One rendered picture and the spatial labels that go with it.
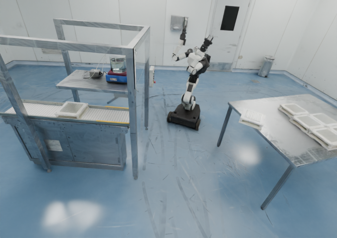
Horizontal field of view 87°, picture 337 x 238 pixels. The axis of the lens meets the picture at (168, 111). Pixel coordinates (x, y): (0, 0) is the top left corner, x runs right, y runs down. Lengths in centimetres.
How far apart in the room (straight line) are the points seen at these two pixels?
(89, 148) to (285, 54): 626
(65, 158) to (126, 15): 386
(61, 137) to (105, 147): 49
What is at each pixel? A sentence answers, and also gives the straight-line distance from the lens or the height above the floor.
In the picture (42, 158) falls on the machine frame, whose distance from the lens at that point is 260.
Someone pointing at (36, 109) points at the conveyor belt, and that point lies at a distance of 243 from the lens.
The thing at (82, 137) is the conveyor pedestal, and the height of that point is 55.
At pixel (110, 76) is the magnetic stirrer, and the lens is 171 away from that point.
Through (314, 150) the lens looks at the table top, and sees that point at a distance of 229.
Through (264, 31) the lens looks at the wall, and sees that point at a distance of 631.
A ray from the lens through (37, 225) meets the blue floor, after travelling 244.
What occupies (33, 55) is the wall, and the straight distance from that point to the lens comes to 634.
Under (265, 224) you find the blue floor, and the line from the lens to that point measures 249.
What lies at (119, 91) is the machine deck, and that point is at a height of 125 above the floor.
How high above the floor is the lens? 200
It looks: 34 degrees down
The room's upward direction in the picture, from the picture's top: 5 degrees clockwise
